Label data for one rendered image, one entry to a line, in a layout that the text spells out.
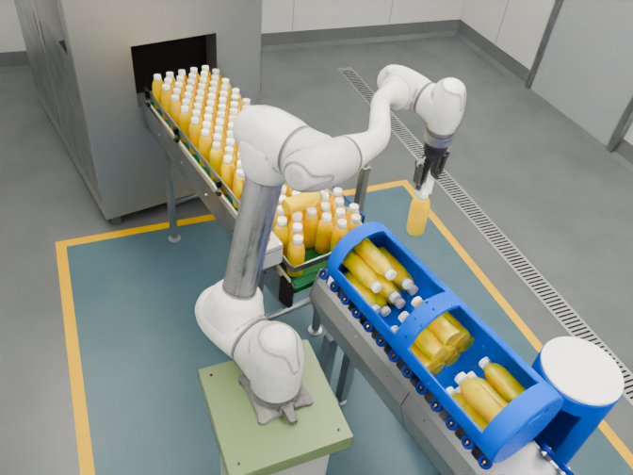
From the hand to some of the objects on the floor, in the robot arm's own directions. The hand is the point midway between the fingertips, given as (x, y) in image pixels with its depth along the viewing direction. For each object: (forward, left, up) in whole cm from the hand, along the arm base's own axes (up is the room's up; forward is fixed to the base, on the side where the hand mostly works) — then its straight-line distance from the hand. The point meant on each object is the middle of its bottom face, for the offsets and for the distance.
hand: (424, 187), depth 196 cm
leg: (-10, +10, -145) cm, 146 cm away
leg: (-24, +9, -145) cm, 147 cm away
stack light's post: (+15, +58, -146) cm, 157 cm away
